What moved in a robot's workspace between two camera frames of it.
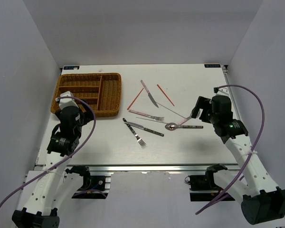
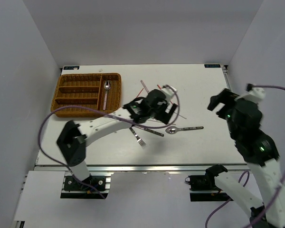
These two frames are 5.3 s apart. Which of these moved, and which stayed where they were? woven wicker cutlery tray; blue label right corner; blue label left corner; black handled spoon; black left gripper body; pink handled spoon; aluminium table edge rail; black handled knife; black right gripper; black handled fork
Moved: black left gripper body; black right gripper; black handled spoon; pink handled spoon
Stayed: woven wicker cutlery tray; aluminium table edge rail; black handled fork; black handled knife; blue label left corner; blue label right corner
